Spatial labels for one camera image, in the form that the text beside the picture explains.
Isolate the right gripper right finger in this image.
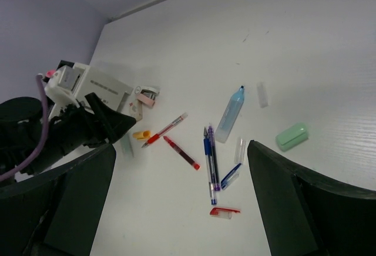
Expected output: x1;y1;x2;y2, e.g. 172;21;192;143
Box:
247;140;375;255

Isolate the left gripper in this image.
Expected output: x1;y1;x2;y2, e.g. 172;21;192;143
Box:
43;93;136;168

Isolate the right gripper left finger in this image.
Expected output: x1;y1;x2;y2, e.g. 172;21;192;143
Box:
1;144;116;255

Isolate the green highlighter cap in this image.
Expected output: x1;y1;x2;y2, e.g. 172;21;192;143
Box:
276;123;309;151

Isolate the green highlighter marker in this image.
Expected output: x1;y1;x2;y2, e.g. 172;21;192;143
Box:
119;133;134;160

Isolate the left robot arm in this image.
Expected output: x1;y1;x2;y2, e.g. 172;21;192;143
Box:
1;93;136;186

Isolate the white slatted organizer container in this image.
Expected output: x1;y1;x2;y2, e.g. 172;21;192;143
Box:
72;63;133;111

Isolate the red gel pen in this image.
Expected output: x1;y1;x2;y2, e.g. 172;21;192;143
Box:
142;113;188;148

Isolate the dark red ink pen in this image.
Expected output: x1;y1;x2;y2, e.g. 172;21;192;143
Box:
163;136;200;170

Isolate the red pen cap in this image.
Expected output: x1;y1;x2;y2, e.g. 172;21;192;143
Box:
209;207;241;220

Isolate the black organizer container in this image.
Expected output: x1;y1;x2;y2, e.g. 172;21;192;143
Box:
56;60;75;70

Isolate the clear pen cap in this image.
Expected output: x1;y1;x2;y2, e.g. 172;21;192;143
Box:
234;137;246;164

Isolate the purple gel pen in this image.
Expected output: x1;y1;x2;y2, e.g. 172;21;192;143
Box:
207;125;221;191

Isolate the blue gel pen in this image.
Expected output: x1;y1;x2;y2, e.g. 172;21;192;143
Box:
203;127;219;206

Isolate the blue highlighter marker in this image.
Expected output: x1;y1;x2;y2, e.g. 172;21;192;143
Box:
214;86;244;143

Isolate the clear small cap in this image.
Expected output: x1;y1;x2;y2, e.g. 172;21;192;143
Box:
256;82;268;108

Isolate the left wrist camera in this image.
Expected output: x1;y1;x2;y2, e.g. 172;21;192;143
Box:
45;65;80;107

